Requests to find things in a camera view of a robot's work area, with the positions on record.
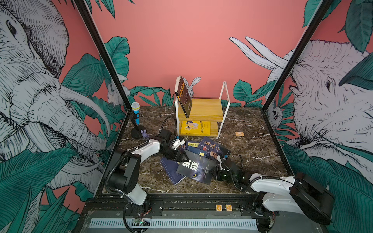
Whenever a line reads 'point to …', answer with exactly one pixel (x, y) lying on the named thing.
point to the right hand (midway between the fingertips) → (208, 172)
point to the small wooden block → (239, 134)
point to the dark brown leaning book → (182, 95)
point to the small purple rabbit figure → (144, 134)
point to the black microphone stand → (136, 132)
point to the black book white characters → (196, 166)
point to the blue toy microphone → (135, 106)
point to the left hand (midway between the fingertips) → (183, 157)
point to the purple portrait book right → (213, 149)
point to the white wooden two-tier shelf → (206, 116)
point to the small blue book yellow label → (192, 146)
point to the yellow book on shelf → (196, 127)
